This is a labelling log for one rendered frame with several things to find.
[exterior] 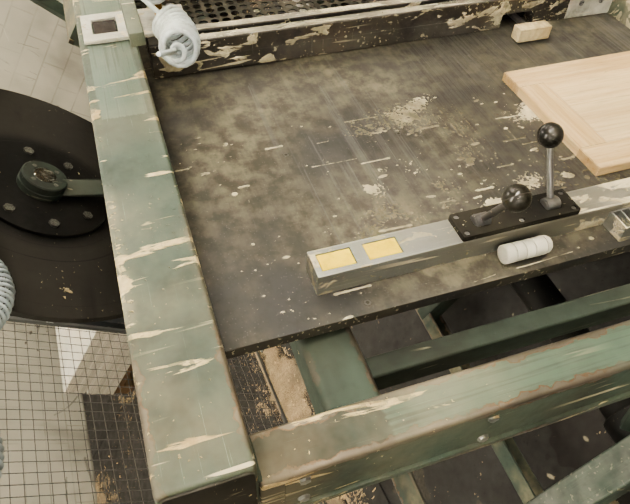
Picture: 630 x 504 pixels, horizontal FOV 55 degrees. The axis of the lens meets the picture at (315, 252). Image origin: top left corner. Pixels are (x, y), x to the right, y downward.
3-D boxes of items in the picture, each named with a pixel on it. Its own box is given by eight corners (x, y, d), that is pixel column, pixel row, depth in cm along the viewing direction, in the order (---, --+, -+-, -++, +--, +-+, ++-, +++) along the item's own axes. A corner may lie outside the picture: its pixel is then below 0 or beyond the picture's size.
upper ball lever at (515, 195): (492, 231, 89) (542, 204, 77) (469, 237, 89) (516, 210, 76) (484, 207, 90) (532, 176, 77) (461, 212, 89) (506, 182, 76)
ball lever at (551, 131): (569, 211, 90) (570, 121, 86) (547, 216, 89) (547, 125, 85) (552, 205, 94) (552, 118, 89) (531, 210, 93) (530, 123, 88)
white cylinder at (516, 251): (504, 268, 89) (550, 256, 91) (510, 255, 87) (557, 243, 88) (494, 254, 91) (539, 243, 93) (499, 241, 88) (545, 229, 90)
